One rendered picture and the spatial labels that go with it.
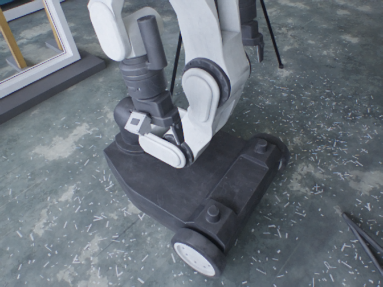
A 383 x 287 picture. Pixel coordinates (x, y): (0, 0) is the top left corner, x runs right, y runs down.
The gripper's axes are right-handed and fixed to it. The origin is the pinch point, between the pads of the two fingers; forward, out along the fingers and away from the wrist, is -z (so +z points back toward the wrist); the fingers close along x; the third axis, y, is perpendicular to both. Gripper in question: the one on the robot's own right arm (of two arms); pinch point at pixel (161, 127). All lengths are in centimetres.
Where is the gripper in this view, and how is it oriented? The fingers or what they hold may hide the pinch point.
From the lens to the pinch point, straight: 70.9
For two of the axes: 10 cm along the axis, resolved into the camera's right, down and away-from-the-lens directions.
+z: -1.9, -7.6, -6.2
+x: 8.0, 2.5, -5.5
